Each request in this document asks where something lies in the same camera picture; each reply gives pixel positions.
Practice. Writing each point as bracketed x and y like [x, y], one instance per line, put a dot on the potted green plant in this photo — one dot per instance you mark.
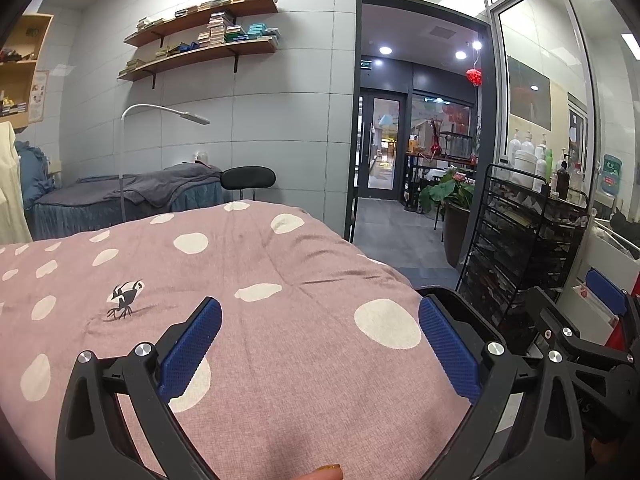
[412, 165]
[450, 192]

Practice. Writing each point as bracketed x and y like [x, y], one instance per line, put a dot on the small white object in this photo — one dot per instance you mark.
[200, 156]

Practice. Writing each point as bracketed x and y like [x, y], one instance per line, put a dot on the white floor lamp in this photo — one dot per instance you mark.
[192, 117]

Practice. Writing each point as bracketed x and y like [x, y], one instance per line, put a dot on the wall poster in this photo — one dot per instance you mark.
[38, 95]

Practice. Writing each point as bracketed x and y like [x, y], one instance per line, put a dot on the wooden wall shelves with boxes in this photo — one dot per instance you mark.
[217, 30]

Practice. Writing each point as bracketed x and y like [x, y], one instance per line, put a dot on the red vase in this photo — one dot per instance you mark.
[435, 147]

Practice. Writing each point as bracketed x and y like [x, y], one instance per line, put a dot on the white counter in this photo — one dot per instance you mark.
[595, 260]

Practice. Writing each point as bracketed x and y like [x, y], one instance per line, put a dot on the red hanging ornament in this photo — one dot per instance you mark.
[474, 76]

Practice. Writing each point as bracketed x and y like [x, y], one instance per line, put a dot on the red plastic object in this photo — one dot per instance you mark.
[619, 335]

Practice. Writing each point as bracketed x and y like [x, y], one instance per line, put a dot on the dark door frame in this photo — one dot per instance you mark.
[358, 110]

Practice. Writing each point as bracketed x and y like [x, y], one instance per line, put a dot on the small black crab figure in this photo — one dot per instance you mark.
[125, 300]

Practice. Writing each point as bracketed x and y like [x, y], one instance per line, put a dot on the wooden wall cabinet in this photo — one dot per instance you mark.
[37, 40]

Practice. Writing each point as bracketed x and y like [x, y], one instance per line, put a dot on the white pump bottle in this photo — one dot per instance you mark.
[540, 165]
[522, 167]

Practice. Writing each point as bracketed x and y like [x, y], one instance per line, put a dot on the glass double doors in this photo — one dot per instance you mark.
[382, 150]

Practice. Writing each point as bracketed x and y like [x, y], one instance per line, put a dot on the dark framed picture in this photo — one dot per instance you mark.
[529, 92]

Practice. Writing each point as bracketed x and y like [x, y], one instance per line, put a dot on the blue cloth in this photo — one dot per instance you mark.
[32, 170]

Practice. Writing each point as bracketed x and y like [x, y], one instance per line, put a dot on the pink polka dot blanket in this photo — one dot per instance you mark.
[300, 270]

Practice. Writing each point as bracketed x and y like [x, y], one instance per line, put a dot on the black stool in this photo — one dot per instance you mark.
[248, 176]

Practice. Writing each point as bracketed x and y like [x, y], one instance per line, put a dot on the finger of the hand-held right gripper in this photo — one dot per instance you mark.
[547, 320]
[605, 290]

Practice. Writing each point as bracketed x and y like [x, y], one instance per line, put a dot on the black mesh cart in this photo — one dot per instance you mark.
[510, 260]

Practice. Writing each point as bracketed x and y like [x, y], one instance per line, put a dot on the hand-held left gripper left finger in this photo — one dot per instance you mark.
[192, 347]

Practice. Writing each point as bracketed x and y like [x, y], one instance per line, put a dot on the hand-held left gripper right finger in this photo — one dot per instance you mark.
[447, 345]

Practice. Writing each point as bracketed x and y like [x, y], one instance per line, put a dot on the cream robe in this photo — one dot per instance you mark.
[10, 185]

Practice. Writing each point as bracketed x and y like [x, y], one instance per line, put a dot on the person's left hand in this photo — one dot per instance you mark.
[324, 474]

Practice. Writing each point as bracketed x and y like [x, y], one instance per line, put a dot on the green bottle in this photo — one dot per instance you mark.
[549, 167]

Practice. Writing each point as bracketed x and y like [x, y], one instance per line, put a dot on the massage bed with grey blanket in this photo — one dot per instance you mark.
[90, 195]

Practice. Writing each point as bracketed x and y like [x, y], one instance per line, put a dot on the clear bottle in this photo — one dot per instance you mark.
[577, 182]

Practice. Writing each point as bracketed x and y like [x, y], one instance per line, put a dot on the curved wooden wall shelf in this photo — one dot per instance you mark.
[200, 55]
[210, 14]

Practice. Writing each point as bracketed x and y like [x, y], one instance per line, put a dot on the brown pump bottle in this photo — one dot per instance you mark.
[563, 182]

